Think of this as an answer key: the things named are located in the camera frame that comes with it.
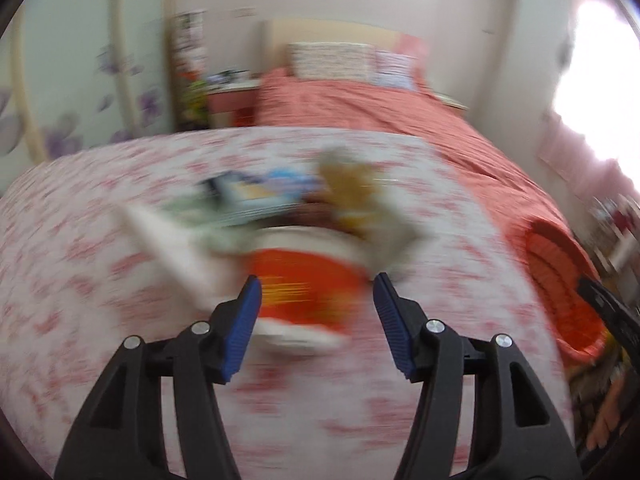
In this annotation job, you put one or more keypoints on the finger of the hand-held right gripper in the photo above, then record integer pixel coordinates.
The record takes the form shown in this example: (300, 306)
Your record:
(607, 310)

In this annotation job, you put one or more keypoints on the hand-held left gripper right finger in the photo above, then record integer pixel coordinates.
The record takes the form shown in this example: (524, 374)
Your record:
(395, 325)

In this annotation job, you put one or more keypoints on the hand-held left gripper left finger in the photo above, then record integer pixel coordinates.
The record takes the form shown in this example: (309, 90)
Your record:
(245, 325)

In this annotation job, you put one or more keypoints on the red plastic laundry basket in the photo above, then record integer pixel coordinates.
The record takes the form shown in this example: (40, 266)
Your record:
(585, 352)

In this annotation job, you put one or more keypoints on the orange plastic basket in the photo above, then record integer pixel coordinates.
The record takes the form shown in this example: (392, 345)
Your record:
(555, 280)

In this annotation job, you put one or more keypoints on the red and white paper cup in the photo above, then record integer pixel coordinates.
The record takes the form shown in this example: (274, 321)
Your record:
(310, 280)

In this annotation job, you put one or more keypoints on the blue tissue box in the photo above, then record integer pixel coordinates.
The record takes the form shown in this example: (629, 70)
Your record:
(260, 192)

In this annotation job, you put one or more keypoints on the yellow and silver snack packet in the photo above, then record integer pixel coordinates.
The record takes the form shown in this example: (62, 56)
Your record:
(350, 190)

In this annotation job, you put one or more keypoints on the white and green wrapper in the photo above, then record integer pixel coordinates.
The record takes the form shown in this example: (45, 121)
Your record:
(175, 255)

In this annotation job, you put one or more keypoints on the pink curtain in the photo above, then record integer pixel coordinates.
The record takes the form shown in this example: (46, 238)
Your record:
(575, 155)

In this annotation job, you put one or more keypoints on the floral tablecloth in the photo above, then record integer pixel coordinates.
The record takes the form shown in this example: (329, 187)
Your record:
(100, 260)

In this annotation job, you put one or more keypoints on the salmon bed duvet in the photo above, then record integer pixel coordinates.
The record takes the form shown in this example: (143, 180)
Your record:
(400, 110)

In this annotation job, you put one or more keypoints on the pink nightstand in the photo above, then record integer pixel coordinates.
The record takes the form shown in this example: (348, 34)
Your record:
(230, 105)

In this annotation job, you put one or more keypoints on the pink striped pillow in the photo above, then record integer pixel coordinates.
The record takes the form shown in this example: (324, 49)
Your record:
(395, 70)

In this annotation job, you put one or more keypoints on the glass case of plush toys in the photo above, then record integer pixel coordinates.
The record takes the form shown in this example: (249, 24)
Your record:
(192, 70)

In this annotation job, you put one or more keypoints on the floral pillow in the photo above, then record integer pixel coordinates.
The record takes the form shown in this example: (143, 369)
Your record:
(330, 60)

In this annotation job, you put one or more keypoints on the wardrobe with purple flower doors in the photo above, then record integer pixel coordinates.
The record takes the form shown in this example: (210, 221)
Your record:
(75, 85)

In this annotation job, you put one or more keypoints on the wooden and pink headboard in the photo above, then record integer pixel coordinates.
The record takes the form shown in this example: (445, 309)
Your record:
(325, 32)

